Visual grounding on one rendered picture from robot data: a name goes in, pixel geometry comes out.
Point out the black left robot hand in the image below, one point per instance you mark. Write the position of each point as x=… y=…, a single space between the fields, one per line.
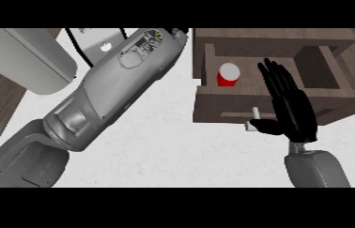
x=180 y=29

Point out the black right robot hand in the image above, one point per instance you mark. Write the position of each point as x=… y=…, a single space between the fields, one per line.
x=293 y=109

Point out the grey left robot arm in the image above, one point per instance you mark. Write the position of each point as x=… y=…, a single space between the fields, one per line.
x=115 y=81

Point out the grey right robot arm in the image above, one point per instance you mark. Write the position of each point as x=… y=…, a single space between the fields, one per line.
x=316 y=170

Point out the brown wooden drawer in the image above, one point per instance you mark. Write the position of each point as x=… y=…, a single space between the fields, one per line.
x=222 y=105
x=248 y=78

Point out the brown wooden drawer front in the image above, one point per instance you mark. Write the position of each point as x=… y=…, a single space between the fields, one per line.
x=222 y=105

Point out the red can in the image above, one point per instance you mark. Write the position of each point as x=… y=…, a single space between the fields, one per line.
x=228 y=75

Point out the white appliance with logo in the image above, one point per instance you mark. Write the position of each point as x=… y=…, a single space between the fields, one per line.
x=103 y=45

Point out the brown wooden cabinet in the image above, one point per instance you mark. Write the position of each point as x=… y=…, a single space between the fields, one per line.
x=272 y=36

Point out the pale grey appliance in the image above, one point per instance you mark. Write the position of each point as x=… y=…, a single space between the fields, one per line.
x=32 y=59

